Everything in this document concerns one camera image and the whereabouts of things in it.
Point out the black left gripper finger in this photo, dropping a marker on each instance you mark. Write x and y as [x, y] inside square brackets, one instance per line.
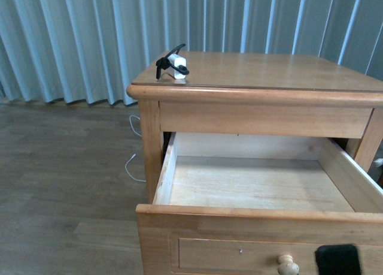
[338, 259]

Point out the round wooden drawer knob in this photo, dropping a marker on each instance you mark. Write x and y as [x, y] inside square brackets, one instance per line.
[286, 266]

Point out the wooden drawer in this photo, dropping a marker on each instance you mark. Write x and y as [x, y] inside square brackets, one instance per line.
[233, 204]

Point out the white charger adapter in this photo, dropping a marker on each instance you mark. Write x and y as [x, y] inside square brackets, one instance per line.
[178, 66]

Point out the wooden nightstand cabinet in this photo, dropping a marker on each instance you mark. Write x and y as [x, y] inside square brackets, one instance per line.
[260, 94]

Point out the pale pleated curtain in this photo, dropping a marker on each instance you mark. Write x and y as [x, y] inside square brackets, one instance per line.
[91, 50]

